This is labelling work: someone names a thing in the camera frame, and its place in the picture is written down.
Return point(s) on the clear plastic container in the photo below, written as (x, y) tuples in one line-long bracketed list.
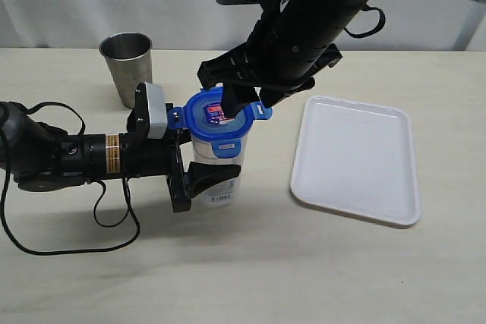
[(221, 188)]

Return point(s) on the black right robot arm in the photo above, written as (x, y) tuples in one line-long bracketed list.
[(303, 12)]

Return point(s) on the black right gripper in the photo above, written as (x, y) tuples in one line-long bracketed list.
[(280, 60)]

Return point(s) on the stainless steel cup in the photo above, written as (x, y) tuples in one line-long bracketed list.
[(128, 58)]

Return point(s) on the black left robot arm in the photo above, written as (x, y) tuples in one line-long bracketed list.
[(44, 158)]

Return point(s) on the white rectangular tray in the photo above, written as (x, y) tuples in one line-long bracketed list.
[(357, 159)]

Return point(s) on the blue plastic lid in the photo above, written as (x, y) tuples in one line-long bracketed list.
[(216, 138)]

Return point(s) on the white backdrop curtain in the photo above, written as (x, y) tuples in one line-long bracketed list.
[(439, 25)]

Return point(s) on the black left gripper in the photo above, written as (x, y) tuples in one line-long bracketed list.
[(162, 157)]

